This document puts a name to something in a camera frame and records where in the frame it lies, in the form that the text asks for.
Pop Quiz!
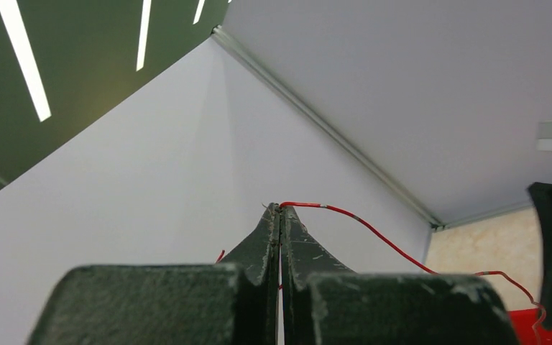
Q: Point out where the right aluminium frame post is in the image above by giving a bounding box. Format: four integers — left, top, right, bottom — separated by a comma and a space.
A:
210, 25, 446, 231

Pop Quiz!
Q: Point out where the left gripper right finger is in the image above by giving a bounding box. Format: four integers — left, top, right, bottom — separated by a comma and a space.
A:
280, 204, 518, 344

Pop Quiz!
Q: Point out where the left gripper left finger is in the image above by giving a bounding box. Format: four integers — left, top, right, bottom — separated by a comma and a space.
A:
27, 203, 280, 344

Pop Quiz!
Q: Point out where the red plastic bin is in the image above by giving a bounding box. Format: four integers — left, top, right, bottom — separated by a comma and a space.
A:
509, 309, 552, 345

